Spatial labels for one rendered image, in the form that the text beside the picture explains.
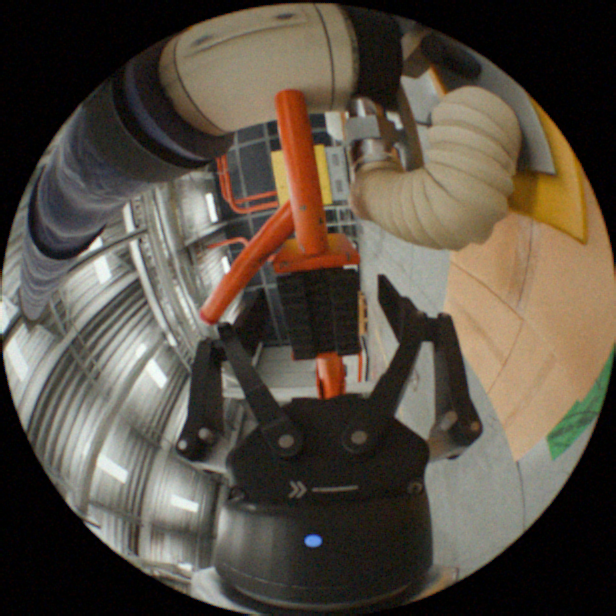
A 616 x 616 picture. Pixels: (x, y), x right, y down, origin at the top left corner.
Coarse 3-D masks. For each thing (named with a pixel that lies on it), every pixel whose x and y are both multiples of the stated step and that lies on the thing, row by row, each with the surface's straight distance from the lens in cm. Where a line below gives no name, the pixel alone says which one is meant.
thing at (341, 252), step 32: (288, 256) 15; (320, 256) 14; (352, 256) 14; (288, 288) 13; (320, 288) 14; (352, 288) 13; (288, 320) 14; (320, 320) 15; (352, 320) 15; (320, 352) 17; (352, 352) 16
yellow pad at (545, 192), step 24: (432, 48) 14; (456, 48) 14; (456, 72) 15; (480, 72) 15; (504, 96) 13; (528, 96) 13; (528, 120) 12; (528, 144) 12; (552, 144) 12; (528, 168) 12; (552, 168) 11; (576, 168) 11; (528, 192) 12; (552, 192) 11; (576, 192) 11; (528, 216) 13; (552, 216) 11; (576, 216) 11; (576, 240) 11
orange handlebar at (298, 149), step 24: (288, 96) 16; (288, 120) 15; (288, 144) 15; (312, 144) 15; (288, 168) 15; (312, 168) 14; (312, 192) 14; (312, 216) 14; (312, 240) 14; (336, 360) 20; (336, 384) 22
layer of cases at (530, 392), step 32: (448, 288) 127; (480, 288) 103; (480, 320) 105; (512, 320) 89; (480, 352) 107; (512, 352) 91; (544, 352) 80; (512, 384) 93; (544, 384) 82; (512, 416) 96; (544, 416) 85; (512, 448) 100
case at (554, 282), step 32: (512, 224) 36; (544, 224) 32; (480, 256) 42; (512, 256) 36; (544, 256) 32; (576, 256) 30; (608, 256) 29; (512, 288) 37; (544, 288) 32; (576, 288) 30; (608, 288) 29; (544, 320) 33; (576, 320) 30; (608, 320) 29; (576, 352) 31; (608, 352) 30; (576, 384) 32
